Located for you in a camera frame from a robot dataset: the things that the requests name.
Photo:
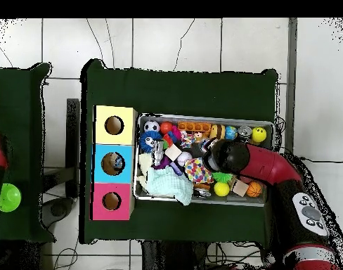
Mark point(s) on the colourful printed packet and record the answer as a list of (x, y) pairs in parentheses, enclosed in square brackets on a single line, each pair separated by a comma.
[(198, 170)]

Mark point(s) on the mint green cloth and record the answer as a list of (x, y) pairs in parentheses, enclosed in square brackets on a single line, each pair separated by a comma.
[(168, 185)]

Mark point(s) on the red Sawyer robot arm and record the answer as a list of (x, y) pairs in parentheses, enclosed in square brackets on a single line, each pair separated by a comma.
[(267, 166)]

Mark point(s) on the clear mesh bin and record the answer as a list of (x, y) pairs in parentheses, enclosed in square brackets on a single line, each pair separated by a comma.
[(142, 194)]

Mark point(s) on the wooden box with three holes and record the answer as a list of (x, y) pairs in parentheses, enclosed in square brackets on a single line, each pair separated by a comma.
[(101, 163)]

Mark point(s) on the small wooden block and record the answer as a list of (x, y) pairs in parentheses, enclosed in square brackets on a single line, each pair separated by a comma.
[(172, 153)]

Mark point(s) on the small red ball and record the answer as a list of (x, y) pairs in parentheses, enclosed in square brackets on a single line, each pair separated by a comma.
[(166, 127)]

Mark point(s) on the small blue spiky ball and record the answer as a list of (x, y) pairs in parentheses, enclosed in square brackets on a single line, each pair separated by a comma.
[(149, 142)]

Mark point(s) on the small soccer ball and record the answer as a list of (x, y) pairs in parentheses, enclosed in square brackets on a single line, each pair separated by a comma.
[(152, 126)]

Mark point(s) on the orange plastic toy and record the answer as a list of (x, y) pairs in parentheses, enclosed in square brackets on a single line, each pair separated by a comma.
[(194, 126)]

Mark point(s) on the plain yellow ball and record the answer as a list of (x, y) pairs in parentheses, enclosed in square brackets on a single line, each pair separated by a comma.
[(221, 189)]

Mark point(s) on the yellow smiley ball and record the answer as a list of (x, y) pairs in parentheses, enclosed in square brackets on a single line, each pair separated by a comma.
[(259, 134)]

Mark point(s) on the small orange basketball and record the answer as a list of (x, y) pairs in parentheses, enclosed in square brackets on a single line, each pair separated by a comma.
[(254, 189)]

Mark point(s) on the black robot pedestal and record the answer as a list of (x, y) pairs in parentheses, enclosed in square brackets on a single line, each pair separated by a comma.
[(171, 259)]

